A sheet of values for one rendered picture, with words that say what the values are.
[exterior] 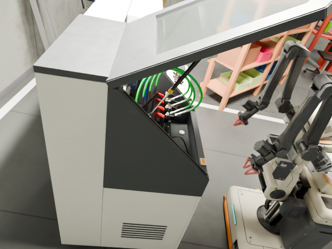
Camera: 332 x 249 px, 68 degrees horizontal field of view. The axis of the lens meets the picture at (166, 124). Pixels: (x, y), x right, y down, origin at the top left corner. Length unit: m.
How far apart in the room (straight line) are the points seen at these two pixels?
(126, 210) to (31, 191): 1.11
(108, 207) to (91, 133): 0.60
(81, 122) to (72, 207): 0.69
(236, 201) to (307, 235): 0.58
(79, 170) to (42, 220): 1.01
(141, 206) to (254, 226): 1.03
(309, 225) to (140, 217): 1.12
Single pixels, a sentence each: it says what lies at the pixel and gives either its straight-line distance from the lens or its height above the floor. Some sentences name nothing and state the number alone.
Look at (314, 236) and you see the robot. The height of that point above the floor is 0.55.
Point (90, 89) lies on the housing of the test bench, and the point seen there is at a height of 1.43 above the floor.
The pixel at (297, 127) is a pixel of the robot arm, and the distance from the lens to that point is 1.33.
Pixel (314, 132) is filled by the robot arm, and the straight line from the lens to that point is 1.39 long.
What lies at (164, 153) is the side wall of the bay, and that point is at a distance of 1.23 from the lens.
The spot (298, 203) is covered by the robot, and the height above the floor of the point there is 0.75.
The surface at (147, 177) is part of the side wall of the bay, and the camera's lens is 1.37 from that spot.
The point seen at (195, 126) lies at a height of 0.95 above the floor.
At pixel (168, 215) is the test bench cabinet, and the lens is 1.69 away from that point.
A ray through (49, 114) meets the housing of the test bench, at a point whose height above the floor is 1.27.
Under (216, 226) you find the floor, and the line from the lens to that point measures 2.45.
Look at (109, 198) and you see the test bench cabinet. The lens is 1.56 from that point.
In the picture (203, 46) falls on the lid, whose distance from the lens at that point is 0.94.
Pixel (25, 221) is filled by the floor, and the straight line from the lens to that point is 2.36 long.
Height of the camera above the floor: 1.98
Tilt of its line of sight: 38 degrees down
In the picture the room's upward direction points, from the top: 14 degrees clockwise
